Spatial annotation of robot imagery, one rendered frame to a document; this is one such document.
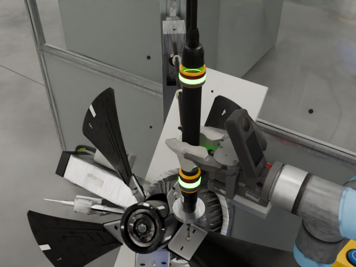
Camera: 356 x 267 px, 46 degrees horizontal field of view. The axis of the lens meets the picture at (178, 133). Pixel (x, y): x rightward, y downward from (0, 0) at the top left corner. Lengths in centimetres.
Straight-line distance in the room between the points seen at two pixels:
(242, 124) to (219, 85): 55
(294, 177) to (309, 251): 15
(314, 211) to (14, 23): 443
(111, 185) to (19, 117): 229
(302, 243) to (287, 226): 116
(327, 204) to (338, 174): 95
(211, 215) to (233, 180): 41
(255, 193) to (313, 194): 11
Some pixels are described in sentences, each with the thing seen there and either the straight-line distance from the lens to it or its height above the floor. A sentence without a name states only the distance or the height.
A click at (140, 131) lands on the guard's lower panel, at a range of 203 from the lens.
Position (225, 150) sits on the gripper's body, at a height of 151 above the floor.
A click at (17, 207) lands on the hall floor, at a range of 278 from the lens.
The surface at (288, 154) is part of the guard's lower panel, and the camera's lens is 166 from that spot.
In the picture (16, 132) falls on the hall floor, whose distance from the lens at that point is 331.
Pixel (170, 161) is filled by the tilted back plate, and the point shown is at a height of 114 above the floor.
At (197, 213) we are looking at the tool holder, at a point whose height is 131.
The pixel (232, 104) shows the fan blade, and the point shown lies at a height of 144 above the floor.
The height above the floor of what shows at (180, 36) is 141.
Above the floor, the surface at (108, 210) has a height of 110.
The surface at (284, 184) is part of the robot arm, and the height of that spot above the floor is 151.
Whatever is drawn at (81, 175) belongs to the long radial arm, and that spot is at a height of 111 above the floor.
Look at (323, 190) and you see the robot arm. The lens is 71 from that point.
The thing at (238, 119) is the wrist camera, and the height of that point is 160.
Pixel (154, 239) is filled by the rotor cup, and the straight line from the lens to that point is 99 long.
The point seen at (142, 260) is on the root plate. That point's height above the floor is 113.
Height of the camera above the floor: 202
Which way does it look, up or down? 41 degrees down
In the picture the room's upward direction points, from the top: straight up
